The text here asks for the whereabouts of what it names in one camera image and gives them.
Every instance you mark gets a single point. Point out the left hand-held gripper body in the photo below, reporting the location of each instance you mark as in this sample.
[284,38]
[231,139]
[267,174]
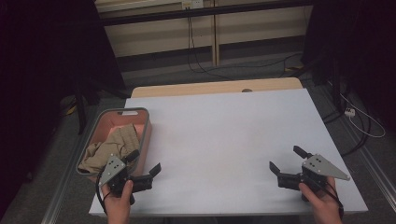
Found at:
[116,169]

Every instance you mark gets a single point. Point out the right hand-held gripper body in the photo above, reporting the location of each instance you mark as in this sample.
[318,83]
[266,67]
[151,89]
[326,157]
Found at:
[317,169]

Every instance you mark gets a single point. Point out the person's right hand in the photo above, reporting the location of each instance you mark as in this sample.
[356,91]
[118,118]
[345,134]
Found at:
[325,208]

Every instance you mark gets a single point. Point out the person's left hand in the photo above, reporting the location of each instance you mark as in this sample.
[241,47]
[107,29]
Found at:
[118,210]

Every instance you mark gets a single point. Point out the aluminium floor rail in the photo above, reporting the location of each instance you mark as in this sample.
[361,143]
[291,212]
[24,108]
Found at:
[59,193]
[378,177]

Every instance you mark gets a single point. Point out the black horizontal bar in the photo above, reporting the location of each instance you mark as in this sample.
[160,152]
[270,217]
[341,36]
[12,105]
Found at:
[155,17]

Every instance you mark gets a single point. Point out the pink storage basket grey rim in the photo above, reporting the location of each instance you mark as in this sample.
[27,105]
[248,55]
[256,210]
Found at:
[112,119]

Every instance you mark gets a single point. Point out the black metal stand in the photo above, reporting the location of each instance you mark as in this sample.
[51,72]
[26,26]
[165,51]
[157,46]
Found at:
[81,112]

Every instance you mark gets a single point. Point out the wooden table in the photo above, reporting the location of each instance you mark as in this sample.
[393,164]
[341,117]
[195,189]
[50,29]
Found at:
[186,89]

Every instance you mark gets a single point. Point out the white power plug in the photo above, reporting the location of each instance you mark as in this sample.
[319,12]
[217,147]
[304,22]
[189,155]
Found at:
[350,112]

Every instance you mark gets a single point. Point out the beige wooden post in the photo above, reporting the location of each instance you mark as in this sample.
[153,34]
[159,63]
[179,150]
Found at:
[215,37]

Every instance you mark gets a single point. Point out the large black curtain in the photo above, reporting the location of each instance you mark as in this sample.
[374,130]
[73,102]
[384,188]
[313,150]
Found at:
[37,62]

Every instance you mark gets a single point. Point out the white wall socket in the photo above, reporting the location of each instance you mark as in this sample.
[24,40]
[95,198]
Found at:
[192,3]

